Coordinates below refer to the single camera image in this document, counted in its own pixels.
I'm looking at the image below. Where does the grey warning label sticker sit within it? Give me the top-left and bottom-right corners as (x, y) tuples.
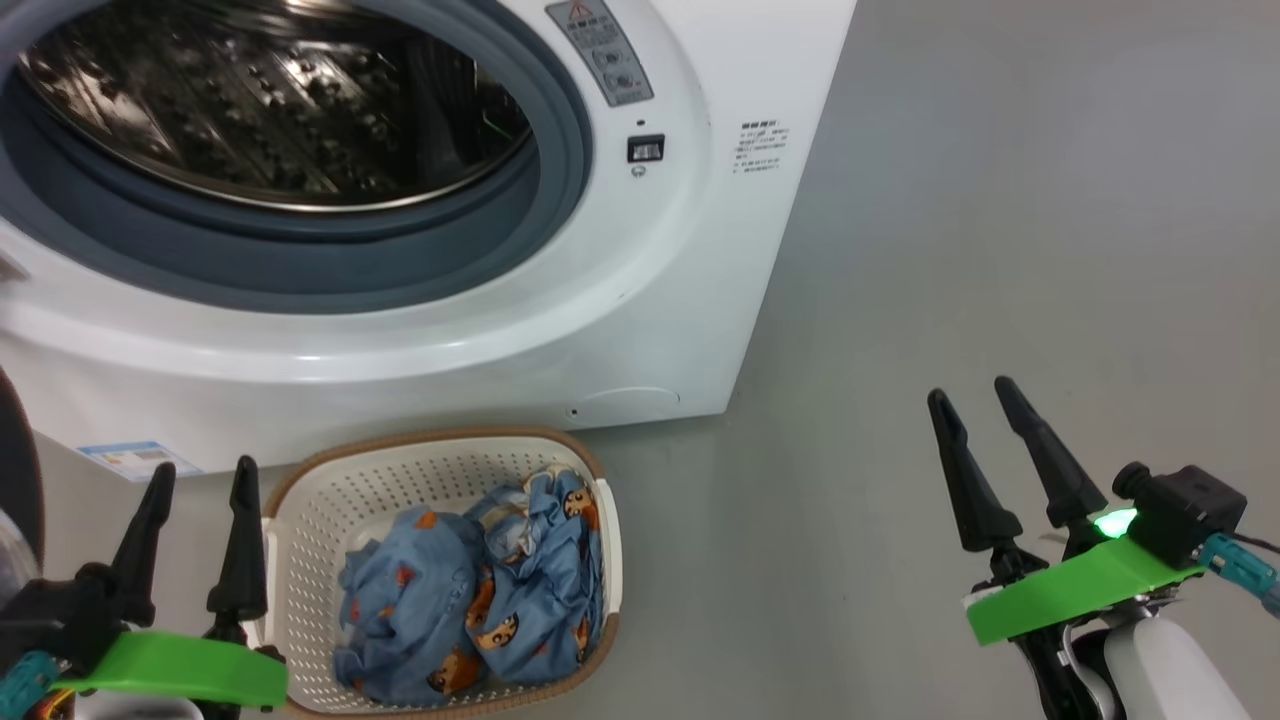
(545, 0), (656, 108)

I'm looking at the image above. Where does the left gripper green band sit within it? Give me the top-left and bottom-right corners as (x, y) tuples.
(60, 456), (289, 713)

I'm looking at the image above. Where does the teal camera cable plug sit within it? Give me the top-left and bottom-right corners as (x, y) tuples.
(1200, 532), (1280, 616)
(0, 650), (63, 720)

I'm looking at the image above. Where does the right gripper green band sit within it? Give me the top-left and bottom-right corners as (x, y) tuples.
(927, 376), (1206, 720)

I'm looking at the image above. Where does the steel washer drum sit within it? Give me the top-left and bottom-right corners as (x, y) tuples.
(15, 0), (533, 213)

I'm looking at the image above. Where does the teal right camera cable plug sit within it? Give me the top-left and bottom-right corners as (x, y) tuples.
(1200, 532), (1280, 616)

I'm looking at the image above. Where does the blue energy label sticker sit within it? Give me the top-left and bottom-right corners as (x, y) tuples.
(78, 440), (204, 483)

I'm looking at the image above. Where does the teal left camera cable plug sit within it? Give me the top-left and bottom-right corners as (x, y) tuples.
(0, 650), (63, 720)

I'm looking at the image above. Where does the black round glass washer door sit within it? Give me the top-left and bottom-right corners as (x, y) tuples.
(0, 365), (46, 611)

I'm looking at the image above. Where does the grey rubber door gasket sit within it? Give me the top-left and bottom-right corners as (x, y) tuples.
(0, 0), (594, 316)

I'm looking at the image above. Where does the white front-load washing machine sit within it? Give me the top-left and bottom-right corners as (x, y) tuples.
(0, 0), (859, 476)

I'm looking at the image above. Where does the cream perforated laundry basket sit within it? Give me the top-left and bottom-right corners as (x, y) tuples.
(255, 427), (623, 717)

